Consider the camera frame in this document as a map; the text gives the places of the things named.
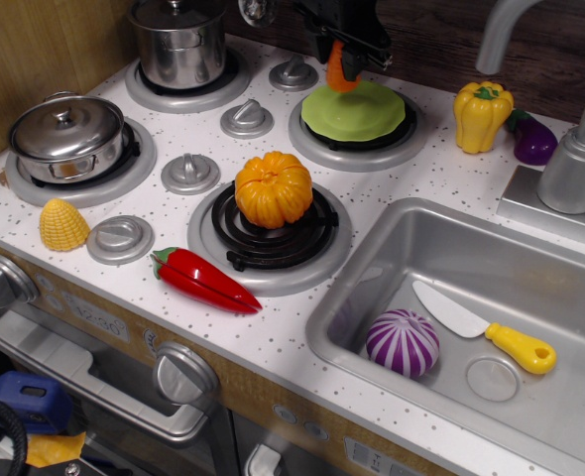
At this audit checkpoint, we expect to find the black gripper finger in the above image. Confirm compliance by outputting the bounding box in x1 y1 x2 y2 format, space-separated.
309 30 334 62
341 45 391 80

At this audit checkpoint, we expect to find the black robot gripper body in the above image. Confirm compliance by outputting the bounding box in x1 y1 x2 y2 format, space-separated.
293 0 392 52

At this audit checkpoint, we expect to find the orange toy carrot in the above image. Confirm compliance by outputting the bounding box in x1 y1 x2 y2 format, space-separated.
326 40 361 93

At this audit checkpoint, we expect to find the green plastic plate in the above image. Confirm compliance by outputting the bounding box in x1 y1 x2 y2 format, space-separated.
300 80 407 142

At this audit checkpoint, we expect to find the grey stovetop knob rear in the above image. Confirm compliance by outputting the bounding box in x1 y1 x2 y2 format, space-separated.
269 54 318 92

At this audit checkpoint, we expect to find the grey stovetop knob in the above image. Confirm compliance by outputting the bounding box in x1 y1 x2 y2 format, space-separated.
220 99 275 140
269 54 318 92
86 215 155 266
161 153 220 195

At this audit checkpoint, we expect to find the hanging steel utensil left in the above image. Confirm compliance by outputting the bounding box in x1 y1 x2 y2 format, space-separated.
238 0 279 28

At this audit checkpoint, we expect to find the back right stove burner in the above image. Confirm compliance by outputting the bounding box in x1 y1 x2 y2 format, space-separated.
288 91 427 173

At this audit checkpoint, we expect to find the stove burner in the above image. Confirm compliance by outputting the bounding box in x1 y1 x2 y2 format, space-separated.
5 119 157 208
288 91 427 173
125 48 251 114

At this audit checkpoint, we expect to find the back left stove burner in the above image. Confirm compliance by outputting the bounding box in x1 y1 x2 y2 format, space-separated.
125 48 251 114

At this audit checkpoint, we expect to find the grey stovetop knob back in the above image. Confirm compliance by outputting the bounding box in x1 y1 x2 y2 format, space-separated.
220 99 275 140

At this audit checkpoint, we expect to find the yellow toy bell pepper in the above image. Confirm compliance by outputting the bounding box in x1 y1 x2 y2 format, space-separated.
453 81 515 154

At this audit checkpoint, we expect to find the tall steel pot with lid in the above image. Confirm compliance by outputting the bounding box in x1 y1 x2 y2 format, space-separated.
127 0 226 89

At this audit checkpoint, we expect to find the orange toy pumpkin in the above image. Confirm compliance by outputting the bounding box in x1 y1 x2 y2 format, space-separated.
234 151 313 229

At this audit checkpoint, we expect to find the grey stovetop knob middle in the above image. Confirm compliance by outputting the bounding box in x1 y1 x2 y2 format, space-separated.
161 153 220 195

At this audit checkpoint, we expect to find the purple toy eggplant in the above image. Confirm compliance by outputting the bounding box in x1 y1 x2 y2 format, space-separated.
506 109 558 166

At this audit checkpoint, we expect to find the front right black burner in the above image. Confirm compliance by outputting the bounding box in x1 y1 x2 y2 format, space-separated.
187 182 352 297

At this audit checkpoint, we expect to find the front left stove burner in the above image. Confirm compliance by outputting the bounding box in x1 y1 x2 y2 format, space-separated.
5 119 157 208

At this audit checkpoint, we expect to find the silver toy faucet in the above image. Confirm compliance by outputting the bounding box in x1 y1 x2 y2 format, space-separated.
475 0 585 249

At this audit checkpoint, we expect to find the red toy chili pepper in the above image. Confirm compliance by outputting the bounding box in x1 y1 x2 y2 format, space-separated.
150 247 262 314

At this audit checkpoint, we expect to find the low steel pot with lid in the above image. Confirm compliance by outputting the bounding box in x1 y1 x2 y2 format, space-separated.
8 92 125 183

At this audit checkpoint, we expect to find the grey toy sink basin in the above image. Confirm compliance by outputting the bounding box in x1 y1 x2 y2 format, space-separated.
306 198 585 475

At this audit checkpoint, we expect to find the purple striped toy onion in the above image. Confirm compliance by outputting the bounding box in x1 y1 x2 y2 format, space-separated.
365 309 440 379

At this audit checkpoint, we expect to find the grey stovetop knob front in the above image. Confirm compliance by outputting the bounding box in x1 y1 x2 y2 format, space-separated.
86 215 155 266

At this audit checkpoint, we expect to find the yellow toy corn piece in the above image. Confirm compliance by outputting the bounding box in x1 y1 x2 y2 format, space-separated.
39 198 90 252

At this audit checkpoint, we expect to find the silver oven knob right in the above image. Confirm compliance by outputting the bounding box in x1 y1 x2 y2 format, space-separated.
152 341 218 406

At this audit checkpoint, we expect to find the silver oven knob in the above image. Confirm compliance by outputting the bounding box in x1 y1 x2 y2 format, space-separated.
0 255 40 308
152 341 218 406

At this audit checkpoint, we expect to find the silver oven knob left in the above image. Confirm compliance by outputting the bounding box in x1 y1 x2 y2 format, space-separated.
0 255 40 308

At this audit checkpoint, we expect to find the blue device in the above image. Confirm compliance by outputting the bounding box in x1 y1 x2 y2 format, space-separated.
0 371 73 434

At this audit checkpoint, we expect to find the toy knife yellow handle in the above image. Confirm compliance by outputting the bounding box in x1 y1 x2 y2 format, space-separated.
411 281 557 375

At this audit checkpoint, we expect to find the grey oven door handle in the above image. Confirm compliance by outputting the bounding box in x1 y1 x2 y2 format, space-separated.
0 311 208 448

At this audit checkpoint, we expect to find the black cable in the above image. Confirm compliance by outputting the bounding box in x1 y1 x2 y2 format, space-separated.
0 395 29 476

